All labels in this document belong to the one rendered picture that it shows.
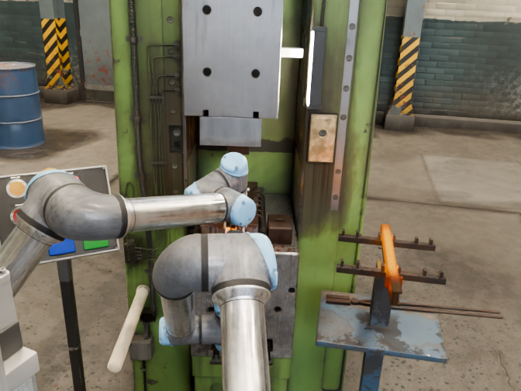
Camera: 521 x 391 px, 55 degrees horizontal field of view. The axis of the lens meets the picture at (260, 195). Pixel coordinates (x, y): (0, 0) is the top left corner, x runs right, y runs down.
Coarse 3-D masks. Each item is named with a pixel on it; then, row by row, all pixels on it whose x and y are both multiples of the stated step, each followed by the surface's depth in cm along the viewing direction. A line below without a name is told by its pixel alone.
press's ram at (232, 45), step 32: (192, 0) 148; (224, 0) 148; (256, 0) 148; (192, 32) 152; (224, 32) 152; (256, 32) 152; (192, 64) 155; (224, 64) 155; (256, 64) 155; (192, 96) 159; (224, 96) 159; (256, 96) 159
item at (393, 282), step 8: (384, 224) 174; (384, 232) 169; (384, 240) 163; (384, 248) 159; (392, 248) 158; (384, 256) 157; (392, 256) 153; (392, 264) 149; (392, 272) 144; (392, 280) 138; (400, 280) 141; (392, 288) 135; (400, 288) 135; (392, 296) 137; (392, 304) 135
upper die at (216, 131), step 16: (208, 112) 166; (256, 112) 169; (208, 128) 163; (224, 128) 163; (240, 128) 163; (256, 128) 163; (208, 144) 165; (224, 144) 165; (240, 144) 165; (256, 144) 165
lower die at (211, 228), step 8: (248, 184) 211; (256, 184) 212; (248, 192) 203; (256, 192) 203; (256, 216) 181; (208, 224) 177; (216, 224) 175; (248, 224) 176; (256, 224) 176; (208, 232) 177; (216, 232) 177; (224, 232) 177; (256, 232) 177
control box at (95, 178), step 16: (0, 176) 152; (16, 176) 153; (32, 176) 155; (80, 176) 160; (96, 176) 163; (0, 192) 151; (0, 208) 150; (16, 208) 152; (0, 224) 150; (16, 224) 151; (0, 240) 149; (80, 240) 158; (112, 240) 161; (48, 256) 153; (64, 256) 155; (80, 256) 157
